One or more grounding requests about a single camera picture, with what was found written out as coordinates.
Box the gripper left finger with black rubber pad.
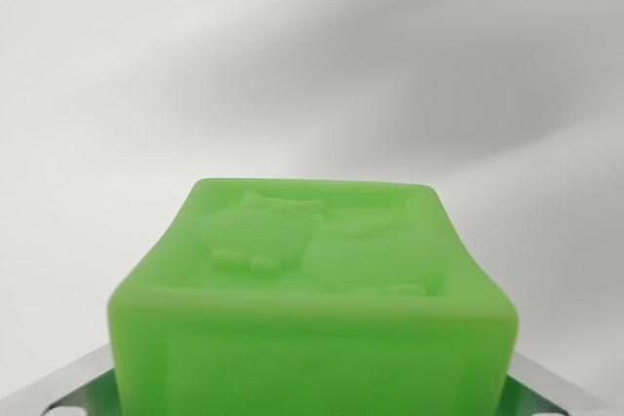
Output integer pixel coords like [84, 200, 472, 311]
[0, 342, 124, 416]

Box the gripper right finger with black rubber pad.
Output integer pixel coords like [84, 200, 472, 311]
[499, 352, 624, 416]

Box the green soft toy cube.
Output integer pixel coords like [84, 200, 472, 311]
[106, 176, 520, 416]

